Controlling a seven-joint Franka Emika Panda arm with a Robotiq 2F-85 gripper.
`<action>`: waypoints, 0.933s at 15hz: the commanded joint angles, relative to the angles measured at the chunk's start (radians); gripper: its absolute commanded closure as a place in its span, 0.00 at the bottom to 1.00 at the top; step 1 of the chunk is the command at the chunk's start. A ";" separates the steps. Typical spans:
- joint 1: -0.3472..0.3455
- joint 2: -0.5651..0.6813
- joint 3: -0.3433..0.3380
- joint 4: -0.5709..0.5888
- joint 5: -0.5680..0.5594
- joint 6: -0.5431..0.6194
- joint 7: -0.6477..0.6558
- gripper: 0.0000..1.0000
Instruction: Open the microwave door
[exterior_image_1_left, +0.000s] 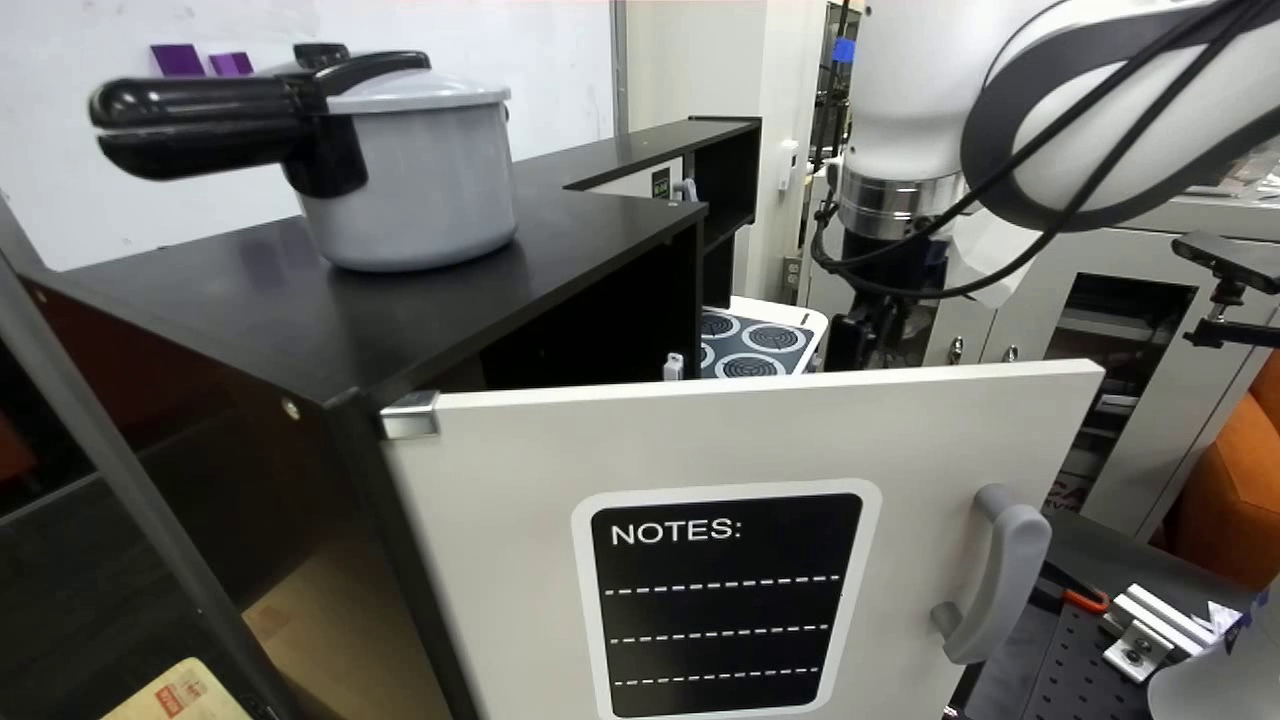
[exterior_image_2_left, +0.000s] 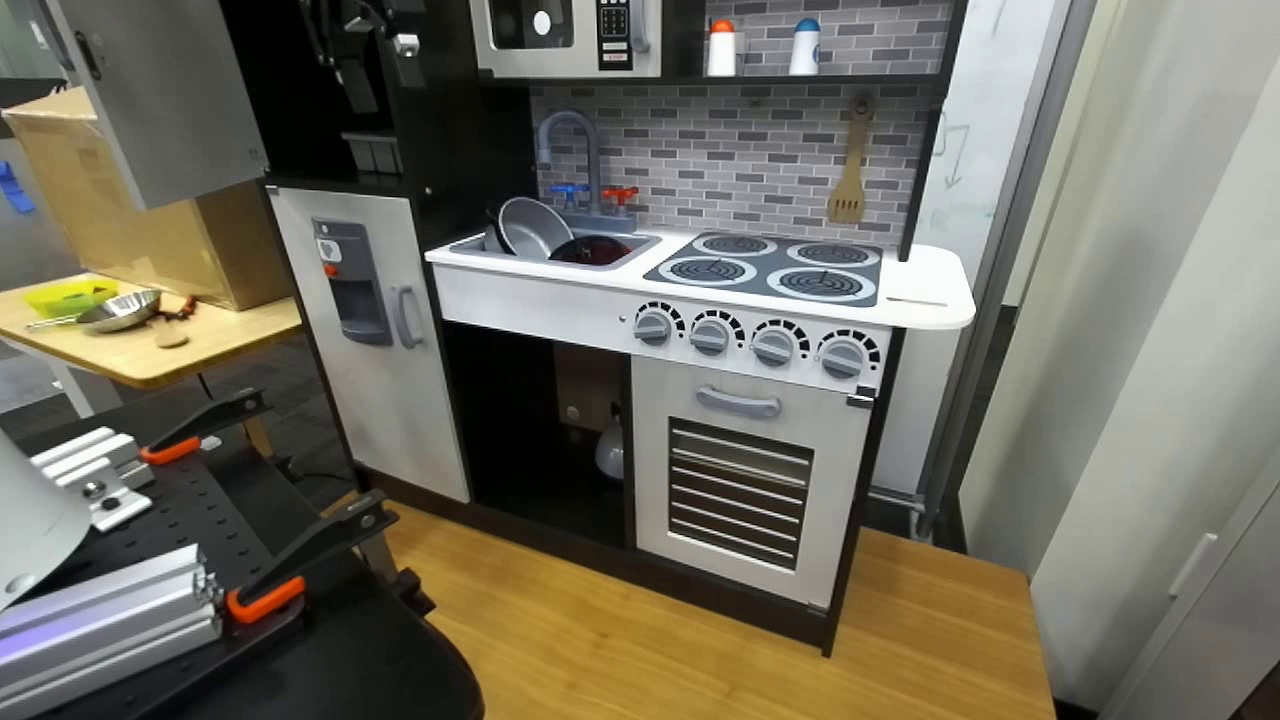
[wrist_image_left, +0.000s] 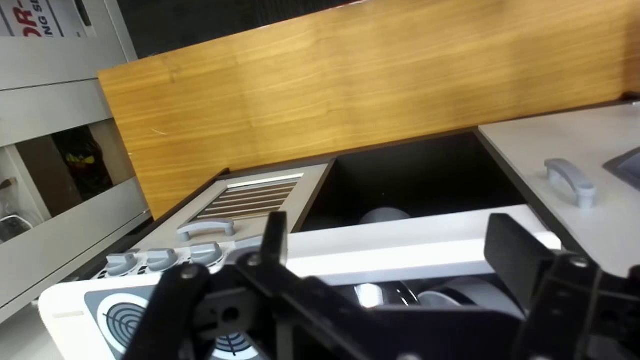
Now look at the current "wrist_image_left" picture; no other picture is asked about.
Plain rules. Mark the grey stove knob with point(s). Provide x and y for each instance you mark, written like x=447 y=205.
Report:
x=120 y=265
x=161 y=258
x=206 y=253

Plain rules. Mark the white fridge door with dispenser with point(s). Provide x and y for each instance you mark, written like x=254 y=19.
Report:
x=526 y=146

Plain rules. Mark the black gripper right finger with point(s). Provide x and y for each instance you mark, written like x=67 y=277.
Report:
x=573 y=306

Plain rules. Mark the white lab cabinet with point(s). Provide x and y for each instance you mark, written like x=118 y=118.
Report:
x=52 y=107

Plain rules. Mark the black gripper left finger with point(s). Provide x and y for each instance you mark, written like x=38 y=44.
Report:
x=177 y=301

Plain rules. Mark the black toy kitchen cabinet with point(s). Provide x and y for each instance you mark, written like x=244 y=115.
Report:
x=412 y=180

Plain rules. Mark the white toy oven door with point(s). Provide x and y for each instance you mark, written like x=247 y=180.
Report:
x=253 y=200

